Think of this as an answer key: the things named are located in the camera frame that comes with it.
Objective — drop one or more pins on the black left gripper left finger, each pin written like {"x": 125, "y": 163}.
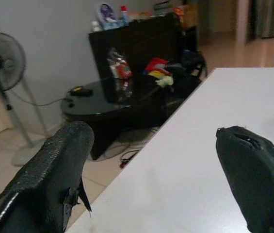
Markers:
{"x": 44, "y": 179}

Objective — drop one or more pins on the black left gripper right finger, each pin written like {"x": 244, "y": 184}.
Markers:
{"x": 255, "y": 179}

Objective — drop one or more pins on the white rectangular table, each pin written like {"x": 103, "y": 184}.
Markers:
{"x": 195, "y": 155}

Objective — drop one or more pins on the black yellow small device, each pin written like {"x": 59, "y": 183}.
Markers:
{"x": 80, "y": 91}

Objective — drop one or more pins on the round black glass table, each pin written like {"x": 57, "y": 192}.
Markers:
{"x": 107, "y": 97}

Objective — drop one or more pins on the black bag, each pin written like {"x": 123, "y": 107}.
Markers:
{"x": 192, "y": 60}

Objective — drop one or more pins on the clear plastic snack bag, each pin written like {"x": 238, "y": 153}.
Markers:
{"x": 118, "y": 65}

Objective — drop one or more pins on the red yellow cloth pile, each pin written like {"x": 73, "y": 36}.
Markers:
{"x": 158, "y": 69}

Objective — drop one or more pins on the small white bottle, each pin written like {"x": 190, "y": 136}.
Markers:
{"x": 94, "y": 26}

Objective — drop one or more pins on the dark wooden cabinet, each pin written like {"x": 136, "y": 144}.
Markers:
{"x": 139, "y": 46}

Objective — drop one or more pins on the white table fan purple centre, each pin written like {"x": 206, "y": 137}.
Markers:
{"x": 107, "y": 13}

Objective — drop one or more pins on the spray bottle red cap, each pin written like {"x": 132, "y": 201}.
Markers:
{"x": 124, "y": 14}

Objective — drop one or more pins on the orange snack package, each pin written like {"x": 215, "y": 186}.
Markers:
{"x": 179, "y": 12}

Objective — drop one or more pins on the white standing pedestal fan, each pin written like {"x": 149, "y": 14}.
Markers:
{"x": 2, "y": 65}

